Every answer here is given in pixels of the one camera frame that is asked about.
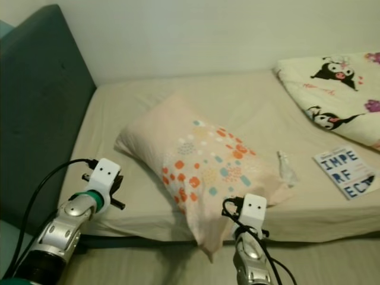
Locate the pink pillow with coloured dots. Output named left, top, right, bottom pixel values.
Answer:
left=114, top=92, right=295, bottom=263

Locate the white wrapper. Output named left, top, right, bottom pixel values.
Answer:
left=276, top=150, right=299, bottom=186

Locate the cream cartoon print quilt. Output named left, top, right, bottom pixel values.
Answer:
left=273, top=51, right=380, bottom=152

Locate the white book with blue letters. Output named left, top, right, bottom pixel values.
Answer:
left=313, top=145, right=378, bottom=201

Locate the dark green upholstered headboard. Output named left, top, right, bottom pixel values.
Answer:
left=0, top=5, right=97, bottom=238

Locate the bed with beige sheet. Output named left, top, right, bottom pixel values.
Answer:
left=62, top=70, right=380, bottom=244

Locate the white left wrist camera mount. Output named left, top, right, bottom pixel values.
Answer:
left=89, top=157, right=122, bottom=213

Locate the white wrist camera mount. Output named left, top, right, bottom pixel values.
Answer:
left=239, top=194, right=268, bottom=235
left=89, top=157, right=122, bottom=213

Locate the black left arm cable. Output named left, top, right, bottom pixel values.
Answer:
left=5, top=158, right=99, bottom=280

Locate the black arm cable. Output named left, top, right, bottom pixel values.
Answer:
left=221, top=198, right=297, bottom=285
left=5, top=158, right=99, bottom=280

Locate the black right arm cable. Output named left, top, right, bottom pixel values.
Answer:
left=221, top=198, right=297, bottom=285

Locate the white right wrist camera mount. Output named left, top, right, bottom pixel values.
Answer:
left=239, top=194, right=268, bottom=235

